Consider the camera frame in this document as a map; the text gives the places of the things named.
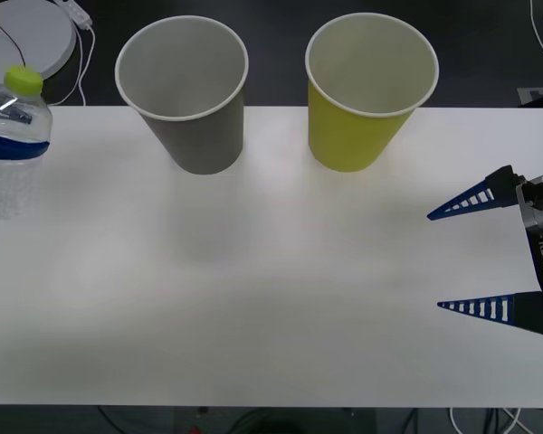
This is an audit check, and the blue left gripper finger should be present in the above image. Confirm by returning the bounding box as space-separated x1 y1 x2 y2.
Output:
5 106 33 126
0 132 52 162

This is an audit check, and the clear bottle with green cap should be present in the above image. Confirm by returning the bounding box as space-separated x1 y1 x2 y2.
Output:
0 64 53 222

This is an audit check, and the round grey disc base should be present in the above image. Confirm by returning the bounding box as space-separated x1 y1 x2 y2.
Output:
0 0 78 88

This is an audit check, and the white power strip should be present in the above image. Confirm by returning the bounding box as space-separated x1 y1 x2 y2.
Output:
56 0 94 31

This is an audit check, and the grey and black marker board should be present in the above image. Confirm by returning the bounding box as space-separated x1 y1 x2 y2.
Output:
518 85 543 109

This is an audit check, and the grey plastic waste bin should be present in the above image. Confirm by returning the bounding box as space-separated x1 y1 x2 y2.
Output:
114 15 250 176

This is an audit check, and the yellow-green plastic waste bin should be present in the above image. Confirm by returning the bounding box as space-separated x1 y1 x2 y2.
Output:
305 12 440 174

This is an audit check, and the thin black cable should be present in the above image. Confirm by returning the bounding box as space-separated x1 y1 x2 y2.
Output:
0 7 28 69

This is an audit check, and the white power strip cable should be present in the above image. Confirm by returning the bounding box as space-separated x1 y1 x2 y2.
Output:
40 24 97 108

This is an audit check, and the white cable under table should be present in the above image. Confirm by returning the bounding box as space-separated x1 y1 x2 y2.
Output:
447 406 530 434

